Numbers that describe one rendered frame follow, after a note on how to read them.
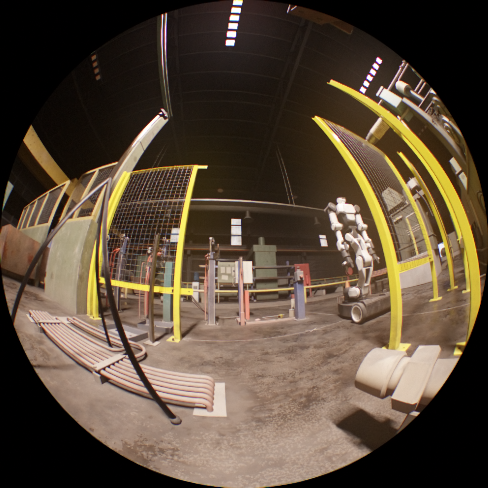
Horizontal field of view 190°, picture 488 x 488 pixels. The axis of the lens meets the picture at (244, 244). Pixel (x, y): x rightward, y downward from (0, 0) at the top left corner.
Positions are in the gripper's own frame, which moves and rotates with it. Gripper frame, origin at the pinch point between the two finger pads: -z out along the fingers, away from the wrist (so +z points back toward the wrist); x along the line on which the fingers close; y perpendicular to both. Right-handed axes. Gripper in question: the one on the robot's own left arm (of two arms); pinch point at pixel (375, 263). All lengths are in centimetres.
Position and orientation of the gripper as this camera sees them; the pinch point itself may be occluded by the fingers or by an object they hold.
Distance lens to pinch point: 196.8
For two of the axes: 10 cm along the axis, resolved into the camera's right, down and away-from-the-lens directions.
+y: 10.0, -0.4, -0.3
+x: -0.5, -5.2, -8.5
